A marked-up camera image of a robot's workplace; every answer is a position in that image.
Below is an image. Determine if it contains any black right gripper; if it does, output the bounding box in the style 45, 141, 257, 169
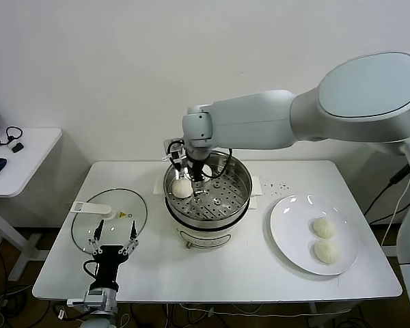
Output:
176, 152, 209, 197

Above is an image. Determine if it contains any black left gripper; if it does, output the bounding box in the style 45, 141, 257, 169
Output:
87, 219, 139, 291

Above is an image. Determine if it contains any perforated steel steamer basket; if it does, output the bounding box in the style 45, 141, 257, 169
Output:
163, 149, 253, 230

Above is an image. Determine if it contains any white electric cooker pot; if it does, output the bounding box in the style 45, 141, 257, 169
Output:
152, 175, 262, 250

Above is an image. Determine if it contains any white side table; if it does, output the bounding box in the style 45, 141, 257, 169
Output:
0, 128, 63, 282

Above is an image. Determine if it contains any white round plate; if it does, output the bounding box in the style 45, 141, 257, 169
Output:
269, 194, 359, 276

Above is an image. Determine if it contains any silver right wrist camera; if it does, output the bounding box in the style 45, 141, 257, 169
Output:
162, 138, 187, 163

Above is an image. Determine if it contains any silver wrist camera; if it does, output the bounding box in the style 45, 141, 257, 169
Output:
162, 138, 187, 163
66, 289, 107, 307

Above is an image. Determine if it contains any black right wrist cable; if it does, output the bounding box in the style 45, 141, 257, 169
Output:
204, 146, 233, 180

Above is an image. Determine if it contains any glass lid with white handle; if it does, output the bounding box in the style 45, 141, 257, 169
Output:
70, 187, 148, 256

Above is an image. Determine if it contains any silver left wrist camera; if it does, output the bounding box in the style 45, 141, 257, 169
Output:
66, 289, 107, 307

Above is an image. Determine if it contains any black headset with cable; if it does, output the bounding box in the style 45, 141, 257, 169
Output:
0, 126, 24, 148

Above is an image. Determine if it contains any black power cable with plug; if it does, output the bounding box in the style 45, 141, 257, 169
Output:
364, 163, 410, 223

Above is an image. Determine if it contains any white cable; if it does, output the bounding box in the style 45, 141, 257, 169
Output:
381, 172, 410, 247

